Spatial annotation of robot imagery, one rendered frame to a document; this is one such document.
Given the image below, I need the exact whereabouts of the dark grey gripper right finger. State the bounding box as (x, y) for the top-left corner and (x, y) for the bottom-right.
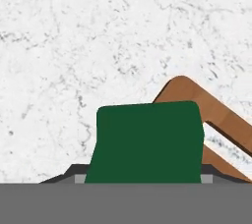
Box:
(200, 163), (232, 185)

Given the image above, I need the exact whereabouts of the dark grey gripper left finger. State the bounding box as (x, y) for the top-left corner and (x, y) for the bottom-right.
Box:
(39, 163), (92, 185)

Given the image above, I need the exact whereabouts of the brown wooden cutting board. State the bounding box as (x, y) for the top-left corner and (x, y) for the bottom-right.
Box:
(153, 75), (252, 184)

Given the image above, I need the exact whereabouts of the green sponge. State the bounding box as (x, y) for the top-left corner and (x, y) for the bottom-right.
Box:
(84, 100), (206, 185)

